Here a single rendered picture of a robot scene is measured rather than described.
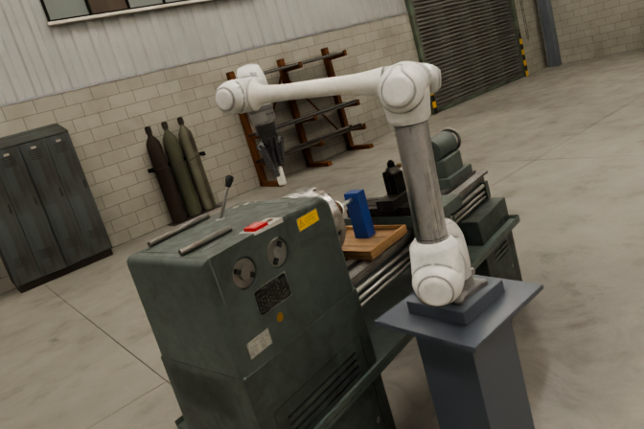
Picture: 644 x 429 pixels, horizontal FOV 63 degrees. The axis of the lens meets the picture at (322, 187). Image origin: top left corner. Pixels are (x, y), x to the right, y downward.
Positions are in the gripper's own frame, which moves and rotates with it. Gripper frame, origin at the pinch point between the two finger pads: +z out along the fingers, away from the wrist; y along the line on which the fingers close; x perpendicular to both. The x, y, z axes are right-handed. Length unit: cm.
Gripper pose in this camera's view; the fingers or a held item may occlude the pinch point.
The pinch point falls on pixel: (280, 175)
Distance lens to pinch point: 195.1
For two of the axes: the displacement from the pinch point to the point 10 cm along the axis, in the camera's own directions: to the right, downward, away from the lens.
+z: 2.7, 9.4, 2.1
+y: 6.2, -3.3, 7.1
